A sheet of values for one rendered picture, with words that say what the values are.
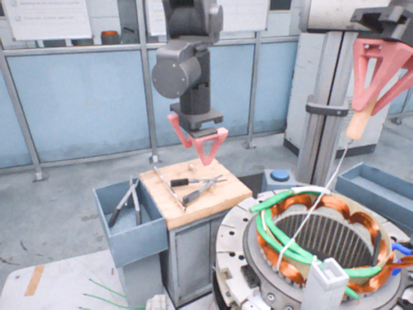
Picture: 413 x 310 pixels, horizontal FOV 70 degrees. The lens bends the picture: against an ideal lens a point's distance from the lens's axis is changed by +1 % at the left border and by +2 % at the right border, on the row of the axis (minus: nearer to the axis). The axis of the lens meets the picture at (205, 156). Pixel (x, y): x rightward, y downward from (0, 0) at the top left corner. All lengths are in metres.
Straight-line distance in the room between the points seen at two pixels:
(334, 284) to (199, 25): 0.38
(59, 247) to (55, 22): 1.53
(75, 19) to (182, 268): 2.07
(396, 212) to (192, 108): 0.48
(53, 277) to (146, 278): 0.31
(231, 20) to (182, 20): 2.19
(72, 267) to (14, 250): 1.39
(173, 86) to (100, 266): 0.62
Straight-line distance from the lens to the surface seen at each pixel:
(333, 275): 0.39
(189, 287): 0.78
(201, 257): 0.72
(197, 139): 0.50
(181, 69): 0.43
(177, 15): 0.49
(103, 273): 0.91
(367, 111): 0.39
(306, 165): 0.95
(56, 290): 0.92
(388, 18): 0.36
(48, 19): 2.51
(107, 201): 0.73
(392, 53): 0.36
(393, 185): 0.85
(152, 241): 0.62
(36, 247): 2.27
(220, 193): 0.65
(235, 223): 0.53
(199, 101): 0.52
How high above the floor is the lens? 1.45
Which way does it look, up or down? 30 degrees down
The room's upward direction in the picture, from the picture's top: straight up
